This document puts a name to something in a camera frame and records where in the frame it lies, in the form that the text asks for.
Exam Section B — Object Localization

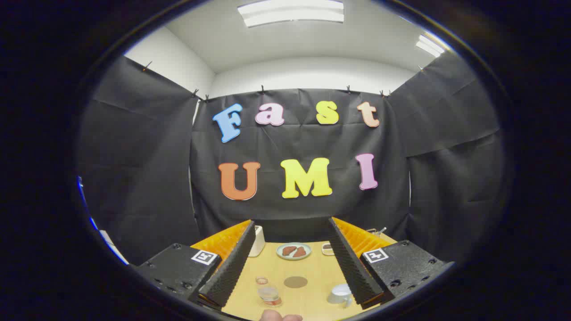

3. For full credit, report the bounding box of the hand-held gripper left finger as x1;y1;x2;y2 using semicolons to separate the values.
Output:
134;219;256;310

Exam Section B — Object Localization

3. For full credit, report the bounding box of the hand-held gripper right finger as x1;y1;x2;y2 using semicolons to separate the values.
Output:
329;217;455;310

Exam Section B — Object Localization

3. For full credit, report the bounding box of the white cup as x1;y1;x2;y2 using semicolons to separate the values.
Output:
327;283;354;308

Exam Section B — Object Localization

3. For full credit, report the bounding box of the clear plastic juice bottle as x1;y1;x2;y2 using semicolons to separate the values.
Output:
256;276;282;307

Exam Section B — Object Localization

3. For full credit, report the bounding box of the white toaster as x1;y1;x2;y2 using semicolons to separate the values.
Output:
248;225;266;258

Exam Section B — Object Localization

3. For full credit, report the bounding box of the wooden table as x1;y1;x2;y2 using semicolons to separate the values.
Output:
221;241;397;321

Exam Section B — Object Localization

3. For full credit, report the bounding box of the pale green plate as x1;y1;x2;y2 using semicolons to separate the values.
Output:
276;242;312;260

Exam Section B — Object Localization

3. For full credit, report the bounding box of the small ceiling light panel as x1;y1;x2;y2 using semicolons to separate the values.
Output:
416;35;446;58

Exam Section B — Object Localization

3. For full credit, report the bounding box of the large ceiling light panel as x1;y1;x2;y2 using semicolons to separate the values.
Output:
237;0;345;28

